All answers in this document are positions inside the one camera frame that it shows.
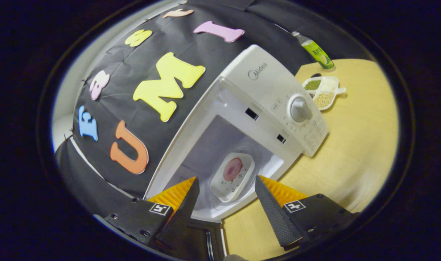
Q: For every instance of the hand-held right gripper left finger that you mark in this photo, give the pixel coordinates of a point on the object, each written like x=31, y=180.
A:
x=184, y=214

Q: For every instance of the green drink bottle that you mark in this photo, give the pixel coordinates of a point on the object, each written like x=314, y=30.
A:
x=318, y=54

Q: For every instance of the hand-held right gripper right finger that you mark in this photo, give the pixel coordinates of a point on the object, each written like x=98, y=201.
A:
x=275, y=217

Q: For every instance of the pink meat slice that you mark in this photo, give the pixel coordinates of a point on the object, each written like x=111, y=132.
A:
x=232, y=169

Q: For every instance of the divided white dish of beans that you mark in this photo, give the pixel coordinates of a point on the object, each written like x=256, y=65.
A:
x=324, y=99

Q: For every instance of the white square plate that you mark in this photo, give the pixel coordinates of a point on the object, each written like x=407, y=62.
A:
x=227, y=190

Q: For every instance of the white microwave oven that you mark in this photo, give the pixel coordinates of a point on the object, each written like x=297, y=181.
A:
x=264, y=87

